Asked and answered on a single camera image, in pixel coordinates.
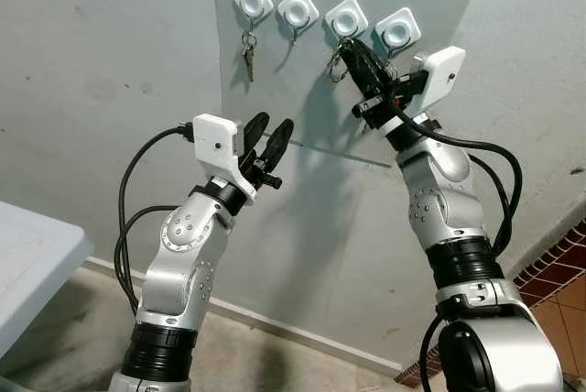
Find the white skirting board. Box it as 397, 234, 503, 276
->
82, 255, 408, 376

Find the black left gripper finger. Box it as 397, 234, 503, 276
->
261, 119, 295, 173
240, 113, 271, 162

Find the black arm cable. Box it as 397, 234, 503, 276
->
401, 119, 525, 257
113, 125, 198, 312

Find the metal key bunch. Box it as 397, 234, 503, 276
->
328, 41, 353, 83
241, 30, 259, 83

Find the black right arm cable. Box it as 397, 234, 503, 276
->
401, 119, 525, 257

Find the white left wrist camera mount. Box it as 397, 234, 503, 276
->
190, 114, 259, 202

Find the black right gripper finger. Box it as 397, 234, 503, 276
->
356, 41, 397, 92
340, 39, 379, 93

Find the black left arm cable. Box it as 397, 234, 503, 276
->
113, 125, 198, 312

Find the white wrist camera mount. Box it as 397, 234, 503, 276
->
398, 47, 466, 132
190, 114, 259, 202

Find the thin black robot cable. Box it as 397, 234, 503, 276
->
419, 317, 450, 392

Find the pale grey wall board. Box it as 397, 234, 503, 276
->
211, 0, 491, 170

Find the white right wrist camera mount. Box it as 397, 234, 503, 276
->
398, 47, 466, 132

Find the white table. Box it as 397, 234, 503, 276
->
0, 200, 94, 356

